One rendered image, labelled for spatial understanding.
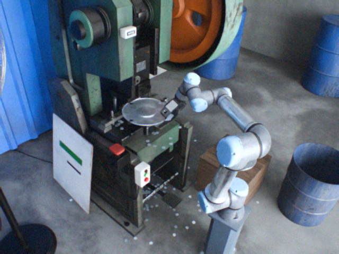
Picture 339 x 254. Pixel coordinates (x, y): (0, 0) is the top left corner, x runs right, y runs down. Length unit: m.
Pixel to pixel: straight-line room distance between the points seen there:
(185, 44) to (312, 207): 1.39
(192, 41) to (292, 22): 3.00
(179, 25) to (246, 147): 1.00
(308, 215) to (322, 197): 0.21
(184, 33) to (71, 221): 1.49
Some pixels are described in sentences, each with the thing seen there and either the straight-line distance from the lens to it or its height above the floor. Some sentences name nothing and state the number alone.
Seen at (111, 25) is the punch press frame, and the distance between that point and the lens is 1.46.
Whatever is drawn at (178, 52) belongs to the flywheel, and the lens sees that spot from 1.94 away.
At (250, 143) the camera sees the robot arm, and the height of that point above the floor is 1.08.
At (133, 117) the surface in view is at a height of 0.78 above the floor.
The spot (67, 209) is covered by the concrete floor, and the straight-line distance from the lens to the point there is 2.33.
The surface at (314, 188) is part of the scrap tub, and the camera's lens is 2.11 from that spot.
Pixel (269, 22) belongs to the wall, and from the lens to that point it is 4.85.
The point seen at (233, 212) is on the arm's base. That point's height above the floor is 0.52.
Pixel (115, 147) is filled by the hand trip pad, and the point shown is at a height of 0.76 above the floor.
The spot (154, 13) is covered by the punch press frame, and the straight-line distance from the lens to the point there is 1.65.
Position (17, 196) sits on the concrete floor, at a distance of 2.54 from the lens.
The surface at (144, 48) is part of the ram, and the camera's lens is 1.67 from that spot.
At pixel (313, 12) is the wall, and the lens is 4.61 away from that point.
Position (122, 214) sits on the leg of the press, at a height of 0.04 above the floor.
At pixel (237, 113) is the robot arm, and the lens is 1.37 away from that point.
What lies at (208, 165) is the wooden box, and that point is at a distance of 2.14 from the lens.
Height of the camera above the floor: 1.79
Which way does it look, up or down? 38 degrees down
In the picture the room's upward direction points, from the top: 3 degrees clockwise
